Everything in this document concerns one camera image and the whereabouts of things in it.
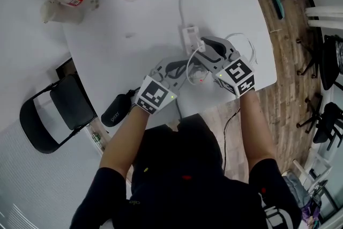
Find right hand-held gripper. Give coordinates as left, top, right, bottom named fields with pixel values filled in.
left=195, top=36, right=255, bottom=97

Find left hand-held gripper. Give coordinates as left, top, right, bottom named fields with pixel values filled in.
left=135, top=57, right=190, bottom=115

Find white cable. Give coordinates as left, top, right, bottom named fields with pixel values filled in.
left=186, top=32, right=258, bottom=86

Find white power strip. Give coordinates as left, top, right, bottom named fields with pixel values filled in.
left=178, top=24, right=209, bottom=86

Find person's right forearm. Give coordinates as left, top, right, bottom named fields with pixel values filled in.
left=238, top=90, right=277, bottom=169

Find person's left forearm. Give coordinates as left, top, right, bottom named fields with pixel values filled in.
left=99, top=107, right=151, bottom=178

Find black glasses case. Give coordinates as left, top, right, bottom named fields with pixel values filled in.
left=101, top=90, right=137, bottom=128

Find person's black shirt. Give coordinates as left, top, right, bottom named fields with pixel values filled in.
left=70, top=114, right=303, bottom=229

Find clear green label bottle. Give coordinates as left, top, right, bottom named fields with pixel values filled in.
left=85, top=123, right=106, bottom=152

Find black folding chair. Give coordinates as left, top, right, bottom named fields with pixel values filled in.
left=19, top=73, right=98, bottom=154

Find white pipes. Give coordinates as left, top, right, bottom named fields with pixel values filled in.
left=305, top=6, right=343, bottom=30

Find black office chair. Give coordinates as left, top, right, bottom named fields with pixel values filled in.
left=296, top=93, right=343, bottom=152
left=296, top=34, right=343, bottom=92

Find clear plastic bag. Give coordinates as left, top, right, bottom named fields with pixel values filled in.
left=334, top=41, right=343, bottom=73

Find purple cloth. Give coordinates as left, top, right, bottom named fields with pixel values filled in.
left=301, top=195, right=322, bottom=226

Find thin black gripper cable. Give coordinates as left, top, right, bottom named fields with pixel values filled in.
left=221, top=107, right=241, bottom=171

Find white furniture frame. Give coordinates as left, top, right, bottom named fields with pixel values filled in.
left=292, top=146, right=333, bottom=188

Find white harness strap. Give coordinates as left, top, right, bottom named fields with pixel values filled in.
left=259, top=190, right=287, bottom=229

